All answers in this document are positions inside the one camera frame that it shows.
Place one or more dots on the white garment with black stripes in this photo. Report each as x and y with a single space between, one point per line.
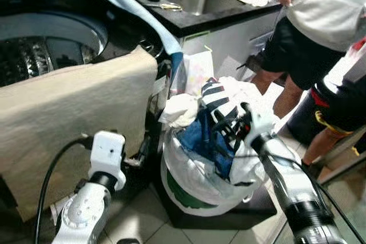
214 98

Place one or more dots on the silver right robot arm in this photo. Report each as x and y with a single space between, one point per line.
291 187

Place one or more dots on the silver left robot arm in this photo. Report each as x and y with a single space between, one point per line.
86 212

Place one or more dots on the black top-loading washing machine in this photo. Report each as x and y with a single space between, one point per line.
34 4

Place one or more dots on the blue denim jeans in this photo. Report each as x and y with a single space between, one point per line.
197 138

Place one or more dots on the white and green laundry basket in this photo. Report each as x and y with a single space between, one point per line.
189 181

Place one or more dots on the white paper bag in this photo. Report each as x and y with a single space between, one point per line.
197 70

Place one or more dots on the beige towel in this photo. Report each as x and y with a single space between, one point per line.
68 112

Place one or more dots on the grey robot leg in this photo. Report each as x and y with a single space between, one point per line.
128 242

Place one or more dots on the black stand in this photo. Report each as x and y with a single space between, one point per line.
240 218

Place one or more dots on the person in red-trimmed black shorts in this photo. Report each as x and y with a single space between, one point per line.
343 104

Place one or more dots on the scissors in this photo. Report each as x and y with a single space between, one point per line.
168 6

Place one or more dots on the light blue cloth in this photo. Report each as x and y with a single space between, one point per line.
143 18

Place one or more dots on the person in white hoodie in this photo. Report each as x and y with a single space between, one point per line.
326 10

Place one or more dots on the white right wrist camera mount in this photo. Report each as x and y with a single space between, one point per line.
260 124

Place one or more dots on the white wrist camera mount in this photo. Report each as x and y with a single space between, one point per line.
107 155
260 124

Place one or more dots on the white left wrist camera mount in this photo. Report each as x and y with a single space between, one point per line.
107 155

